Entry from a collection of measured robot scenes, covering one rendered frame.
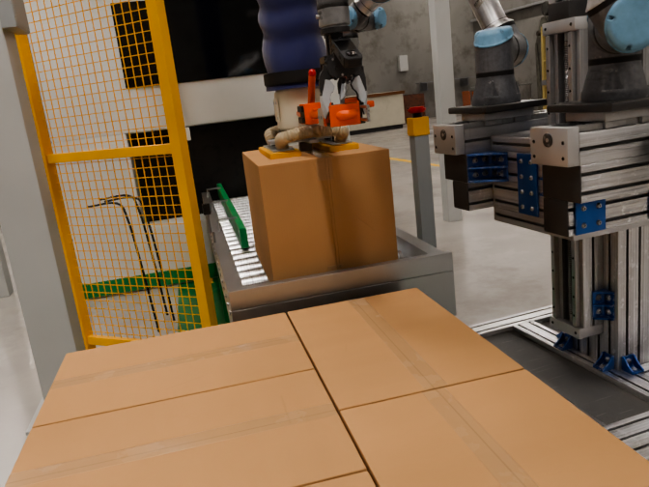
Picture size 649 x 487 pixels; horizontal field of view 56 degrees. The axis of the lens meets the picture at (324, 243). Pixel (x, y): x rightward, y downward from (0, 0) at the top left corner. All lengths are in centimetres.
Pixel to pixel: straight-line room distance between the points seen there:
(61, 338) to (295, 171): 123
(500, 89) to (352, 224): 61
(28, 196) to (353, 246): 123
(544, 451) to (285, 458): 42
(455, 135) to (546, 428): 103
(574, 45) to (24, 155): 184
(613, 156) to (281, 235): 92
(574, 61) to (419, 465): 121
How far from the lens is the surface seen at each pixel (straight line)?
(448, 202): 503
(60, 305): 254
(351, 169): 183
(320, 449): 110
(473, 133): 194
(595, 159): 156
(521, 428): 113
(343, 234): 186
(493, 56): 200
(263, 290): 179
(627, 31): 147
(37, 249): 249
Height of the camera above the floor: 113
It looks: 14 degrees down
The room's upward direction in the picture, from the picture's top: 7 degrees counter-clockwise
